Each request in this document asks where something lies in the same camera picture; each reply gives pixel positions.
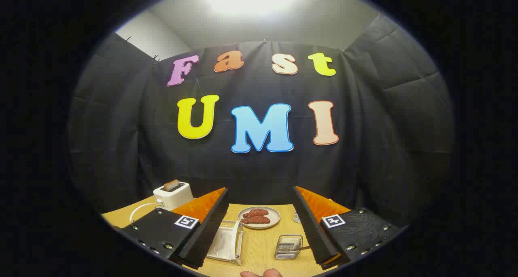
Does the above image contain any white wire dish rack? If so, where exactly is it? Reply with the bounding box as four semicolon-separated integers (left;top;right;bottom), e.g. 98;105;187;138
206;220;244;266

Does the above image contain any metal wire basket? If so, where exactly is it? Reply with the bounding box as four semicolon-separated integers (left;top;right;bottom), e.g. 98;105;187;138
274;234;303;260

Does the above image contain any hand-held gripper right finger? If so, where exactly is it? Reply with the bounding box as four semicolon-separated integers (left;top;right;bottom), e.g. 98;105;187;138
292;186;407;269

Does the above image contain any white power cable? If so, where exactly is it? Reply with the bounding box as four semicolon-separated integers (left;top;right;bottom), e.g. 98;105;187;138
129;203;160;223

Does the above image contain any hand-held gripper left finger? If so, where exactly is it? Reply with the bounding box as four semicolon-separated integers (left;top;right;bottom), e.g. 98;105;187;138
119;187;229;269

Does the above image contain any grey round dish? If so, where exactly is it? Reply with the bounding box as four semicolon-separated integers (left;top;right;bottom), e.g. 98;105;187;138
238;206;281;229

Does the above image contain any white toaster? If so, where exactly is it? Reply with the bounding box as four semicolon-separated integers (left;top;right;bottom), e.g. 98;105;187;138
153;182;194;211

